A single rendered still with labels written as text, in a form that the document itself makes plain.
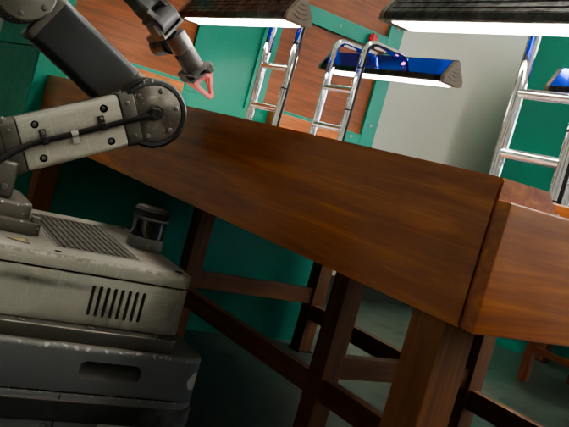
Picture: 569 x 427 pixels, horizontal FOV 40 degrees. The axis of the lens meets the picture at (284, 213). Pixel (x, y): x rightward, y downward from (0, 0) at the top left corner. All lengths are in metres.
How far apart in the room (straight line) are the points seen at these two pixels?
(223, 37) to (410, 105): 2.10
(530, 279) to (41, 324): 0.74
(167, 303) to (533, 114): 3.62
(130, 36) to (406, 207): 1.72
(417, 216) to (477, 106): 4.10
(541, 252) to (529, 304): 0.07
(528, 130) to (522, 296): 3.77
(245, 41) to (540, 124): 2.34
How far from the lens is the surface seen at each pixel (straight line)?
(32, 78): 2.52
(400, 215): 1.05
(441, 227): 0.99
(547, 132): 4.66
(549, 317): 1.04
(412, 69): 2.40
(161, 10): 2.10
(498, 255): 0.93
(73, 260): 1.30
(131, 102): 1.44
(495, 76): 5.21
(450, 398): 1.04
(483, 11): 1.46
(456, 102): 4.96
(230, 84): 2.78
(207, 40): 2.72
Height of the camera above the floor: 0.72
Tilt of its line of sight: 4 degrees down
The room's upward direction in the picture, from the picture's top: 15 degrees clockwise
